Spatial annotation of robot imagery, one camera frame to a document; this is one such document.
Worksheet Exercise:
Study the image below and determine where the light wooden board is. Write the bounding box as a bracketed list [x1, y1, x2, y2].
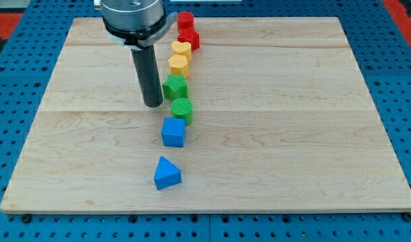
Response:
[0, 17, 411, 214]

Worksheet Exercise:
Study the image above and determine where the green star block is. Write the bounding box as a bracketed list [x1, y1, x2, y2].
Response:
[162, 74, 188, 100]

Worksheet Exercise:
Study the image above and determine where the blue triangle block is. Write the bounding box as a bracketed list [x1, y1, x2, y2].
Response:
[153, 157, 182, 190]

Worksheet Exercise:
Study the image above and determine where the yellow hexagon block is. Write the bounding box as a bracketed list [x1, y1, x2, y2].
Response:
[167, 54, 190, 78]

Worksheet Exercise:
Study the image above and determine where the yellow heart block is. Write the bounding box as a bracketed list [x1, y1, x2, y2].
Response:
[171, 41, 192, 62]

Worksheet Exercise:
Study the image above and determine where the green cylinder block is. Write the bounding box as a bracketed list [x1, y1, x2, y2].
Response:
[171, 98, 193, 126]

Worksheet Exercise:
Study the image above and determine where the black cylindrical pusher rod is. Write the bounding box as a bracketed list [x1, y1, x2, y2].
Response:
[131, 45, 163, 108]

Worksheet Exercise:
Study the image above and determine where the red cylinder block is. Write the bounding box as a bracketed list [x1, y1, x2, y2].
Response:
[177, 11, 194, 32]

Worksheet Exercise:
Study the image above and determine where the red star block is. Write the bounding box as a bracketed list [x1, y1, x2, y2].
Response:
[178, 28, 200, 52]

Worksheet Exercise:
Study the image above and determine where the blue cube block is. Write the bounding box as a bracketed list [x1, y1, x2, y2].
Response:
[161, 118, 186, 147]

